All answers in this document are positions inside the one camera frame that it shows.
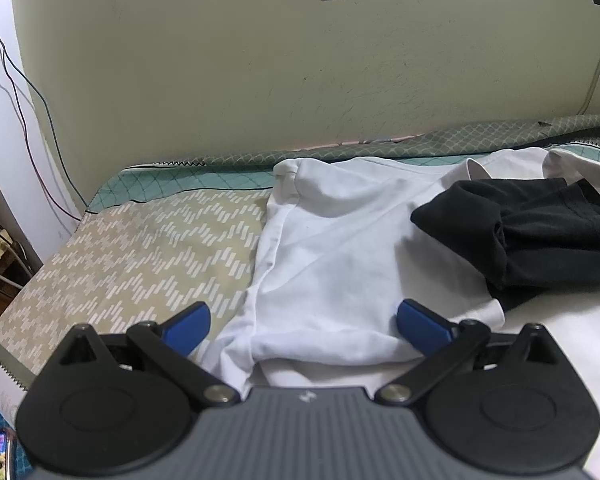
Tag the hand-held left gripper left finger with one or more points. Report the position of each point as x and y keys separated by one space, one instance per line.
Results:
x=187 y=327

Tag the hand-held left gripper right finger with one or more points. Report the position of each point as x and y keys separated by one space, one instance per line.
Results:
x=422 y=325

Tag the white t-shirt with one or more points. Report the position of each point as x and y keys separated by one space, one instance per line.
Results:
x=330 y=260

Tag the beige chevron bed sheet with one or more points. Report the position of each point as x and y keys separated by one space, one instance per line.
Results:
x=130 y=260

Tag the black garment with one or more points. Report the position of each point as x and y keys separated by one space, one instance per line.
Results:
x=530 y=240

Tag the grey-green quilted blanket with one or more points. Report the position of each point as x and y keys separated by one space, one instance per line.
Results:
x=380 y=150

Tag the wooden side table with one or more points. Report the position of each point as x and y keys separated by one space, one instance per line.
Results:
x=0 y=265

